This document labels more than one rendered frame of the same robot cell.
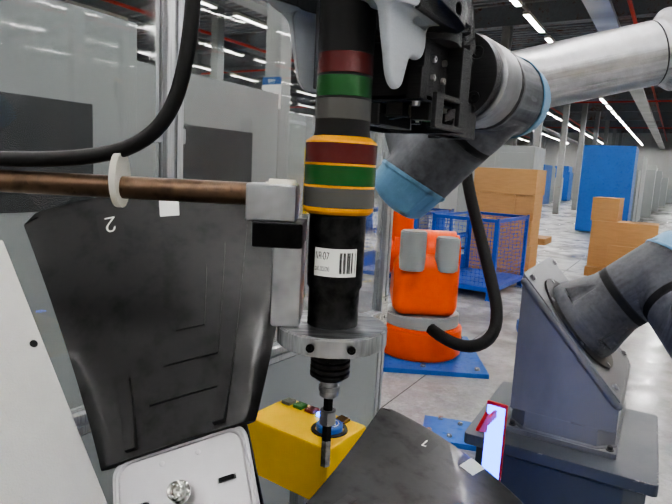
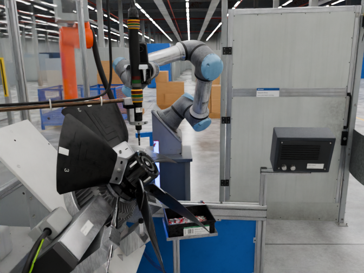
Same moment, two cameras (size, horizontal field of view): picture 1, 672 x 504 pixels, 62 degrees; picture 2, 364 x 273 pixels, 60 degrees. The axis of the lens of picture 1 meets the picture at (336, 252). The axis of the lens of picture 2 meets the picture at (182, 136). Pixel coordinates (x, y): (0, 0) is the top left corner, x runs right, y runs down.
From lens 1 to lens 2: 0.87 m
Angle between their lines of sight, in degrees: 29
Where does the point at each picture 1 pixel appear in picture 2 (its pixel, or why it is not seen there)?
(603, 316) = (174, 118)
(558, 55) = (157, 56)
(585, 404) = (173, 143)
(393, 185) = (128, 92)
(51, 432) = not seen: hidden behind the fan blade
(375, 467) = not seen: hidden behind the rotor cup
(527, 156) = (121, 52)
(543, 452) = not seen: hidden behind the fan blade
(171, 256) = (96, 114)
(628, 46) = (172, 53)
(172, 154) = (23, 84)
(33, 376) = (53, 151)
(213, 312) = (110, 123)
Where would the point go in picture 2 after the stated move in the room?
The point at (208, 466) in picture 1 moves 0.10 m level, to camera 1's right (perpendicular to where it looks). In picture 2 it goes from (122, 148) to (147, 144)
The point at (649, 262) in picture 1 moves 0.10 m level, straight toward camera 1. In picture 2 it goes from (182, 102) to (182, 104)
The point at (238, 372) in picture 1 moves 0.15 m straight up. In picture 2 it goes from (120, 132) to (118, 92)
